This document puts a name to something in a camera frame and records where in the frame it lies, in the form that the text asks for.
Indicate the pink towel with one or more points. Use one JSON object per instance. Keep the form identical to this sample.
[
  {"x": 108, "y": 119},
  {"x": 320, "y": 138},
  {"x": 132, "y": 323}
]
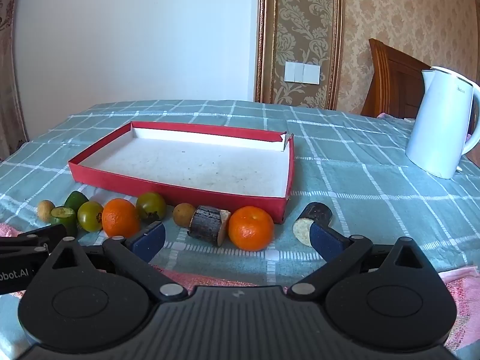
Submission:
[{"x": 463, "y": 288}]

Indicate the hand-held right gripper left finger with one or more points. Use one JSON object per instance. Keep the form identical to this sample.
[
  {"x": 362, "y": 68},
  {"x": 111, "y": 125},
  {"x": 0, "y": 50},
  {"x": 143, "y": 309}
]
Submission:
[{"x": 150, "y": 240}]

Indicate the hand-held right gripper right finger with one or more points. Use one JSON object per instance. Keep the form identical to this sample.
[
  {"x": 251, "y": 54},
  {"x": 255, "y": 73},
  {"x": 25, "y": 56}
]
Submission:
[{"x": 325, "y": 239}]

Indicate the white electric kettle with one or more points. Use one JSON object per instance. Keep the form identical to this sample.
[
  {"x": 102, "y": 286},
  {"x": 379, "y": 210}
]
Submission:
[{"x": 437, "y": 120}]

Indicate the red cardboard box lid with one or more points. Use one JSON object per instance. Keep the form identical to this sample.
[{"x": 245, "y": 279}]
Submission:
[{"x": 187, "y": 161}]

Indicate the gold wall moulding frame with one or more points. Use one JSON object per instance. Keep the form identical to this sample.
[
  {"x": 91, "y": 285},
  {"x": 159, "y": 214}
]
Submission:
[{"x": 262, "y": 45}]

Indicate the green persimmon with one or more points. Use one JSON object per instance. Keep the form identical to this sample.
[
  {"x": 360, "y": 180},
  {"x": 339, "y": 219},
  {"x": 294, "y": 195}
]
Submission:
[
  {"x": 151, "y": 205},
  {"x": 90, "y": 216}
]

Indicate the green citrus fruit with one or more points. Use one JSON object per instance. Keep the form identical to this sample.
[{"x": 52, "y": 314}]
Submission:
[{"x": 77, "y": 199}]

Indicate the orange mandarin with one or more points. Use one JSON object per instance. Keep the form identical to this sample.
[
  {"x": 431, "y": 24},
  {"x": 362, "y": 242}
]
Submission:
[
  {"x": 120, "y": 217},
  {"x": 250, "y": 228}
]

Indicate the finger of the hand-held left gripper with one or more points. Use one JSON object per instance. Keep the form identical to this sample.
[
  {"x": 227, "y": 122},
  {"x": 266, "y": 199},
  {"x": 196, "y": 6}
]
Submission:
[
  {"x": 18, "y": 248},
  {"x": 52, "y": 232}
]

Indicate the beige patterned curtain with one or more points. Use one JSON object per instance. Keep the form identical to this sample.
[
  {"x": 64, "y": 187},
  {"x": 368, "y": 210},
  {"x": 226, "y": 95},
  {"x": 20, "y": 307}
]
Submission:
[{"x": 7, "y": 82}]

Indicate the wooden headboard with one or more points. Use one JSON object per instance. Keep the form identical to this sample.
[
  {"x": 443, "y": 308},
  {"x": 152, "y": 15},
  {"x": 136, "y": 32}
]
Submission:
[{"x": 393, "y": 82}]

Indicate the cut green fruit half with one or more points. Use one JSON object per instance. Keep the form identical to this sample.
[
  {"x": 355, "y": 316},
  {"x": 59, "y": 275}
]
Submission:
[{"x": 64, "y": 217}]

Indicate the brown kiwi fruit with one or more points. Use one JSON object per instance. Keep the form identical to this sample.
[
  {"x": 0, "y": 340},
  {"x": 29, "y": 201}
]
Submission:
[{"x": 182, "y": 215}]

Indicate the small pink cloth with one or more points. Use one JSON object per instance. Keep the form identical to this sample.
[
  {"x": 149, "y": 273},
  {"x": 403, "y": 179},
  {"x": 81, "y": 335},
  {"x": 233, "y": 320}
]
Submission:
[{"x": 384, "y": 115}]

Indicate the small yellow-brown longan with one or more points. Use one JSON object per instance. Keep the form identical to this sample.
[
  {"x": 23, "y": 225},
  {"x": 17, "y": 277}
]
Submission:
[{"x": 45, "y": 210}]

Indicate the white wall light switch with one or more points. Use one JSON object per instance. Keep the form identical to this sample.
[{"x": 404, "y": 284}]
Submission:
[{"x": 302, "y": 72}]

